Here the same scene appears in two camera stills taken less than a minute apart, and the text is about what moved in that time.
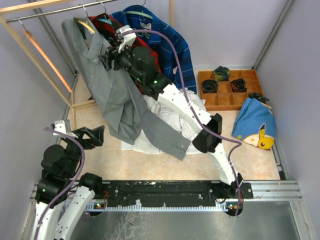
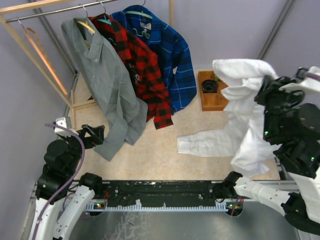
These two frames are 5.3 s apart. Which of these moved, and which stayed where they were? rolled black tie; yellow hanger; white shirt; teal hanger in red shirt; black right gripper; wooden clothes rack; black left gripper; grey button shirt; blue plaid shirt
Moved: black right gripper; white shirt; grey button shirt
Stayed: rolled black tie; yellow hanger; wooden clothes rack; black left gripper; blue plaid shirt; teal hanger in red shirt
